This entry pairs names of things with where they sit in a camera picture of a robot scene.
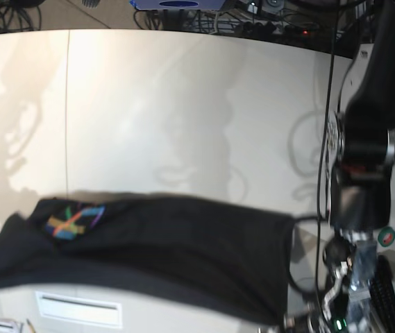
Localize black t-shirt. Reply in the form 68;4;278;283
0;195;295;325

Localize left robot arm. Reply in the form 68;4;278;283
319;1;395;332

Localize power strip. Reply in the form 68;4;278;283
234;21;310;40

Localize green tape roll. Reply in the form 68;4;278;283
378;226;395;248

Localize black keyboard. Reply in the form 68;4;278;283
370;255;395;333

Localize pencil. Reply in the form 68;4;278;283
26;318;36;333

